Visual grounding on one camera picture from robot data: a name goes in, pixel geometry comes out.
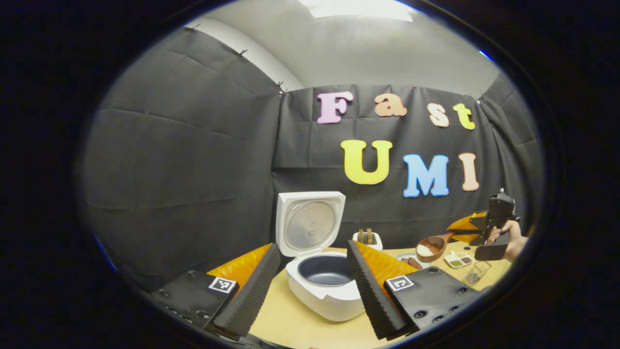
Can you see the large ceiling light panel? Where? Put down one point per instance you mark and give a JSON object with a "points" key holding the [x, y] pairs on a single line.
{"points": [[356, 8]]}

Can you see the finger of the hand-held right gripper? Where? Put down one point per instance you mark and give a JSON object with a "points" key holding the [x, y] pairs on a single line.
{"points": [[478, 214], [465, 225]]}

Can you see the brown meat piece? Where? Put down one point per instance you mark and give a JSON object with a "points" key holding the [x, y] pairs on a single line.
{"points": [[416, 264], [407, 262]]}

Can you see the brown wooden spoon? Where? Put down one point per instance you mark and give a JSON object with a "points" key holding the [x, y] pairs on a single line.
{"points": [[436, 248]]}

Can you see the white rice cooker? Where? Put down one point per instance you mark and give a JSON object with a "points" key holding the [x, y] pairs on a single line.
{"points": [[319, 300]]}

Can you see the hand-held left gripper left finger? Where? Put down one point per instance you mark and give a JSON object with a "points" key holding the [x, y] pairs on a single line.
{"points": [[252, 295]]}

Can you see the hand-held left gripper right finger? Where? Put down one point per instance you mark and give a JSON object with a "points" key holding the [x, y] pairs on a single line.
{"points": [[370, 295]]}

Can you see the black backdrop cloth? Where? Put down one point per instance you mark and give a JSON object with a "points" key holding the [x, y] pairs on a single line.
{"points": [[169, 160]]}

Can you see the white divided bean dish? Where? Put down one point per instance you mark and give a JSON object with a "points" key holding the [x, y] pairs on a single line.
{"points": [[450, 257]]}

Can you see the pale green plate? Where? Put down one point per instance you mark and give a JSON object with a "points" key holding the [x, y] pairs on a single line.
{"points": [[401, 255]]}

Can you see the white toaster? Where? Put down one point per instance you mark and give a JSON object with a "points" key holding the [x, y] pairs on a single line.
{"points": [[377, 244]]}

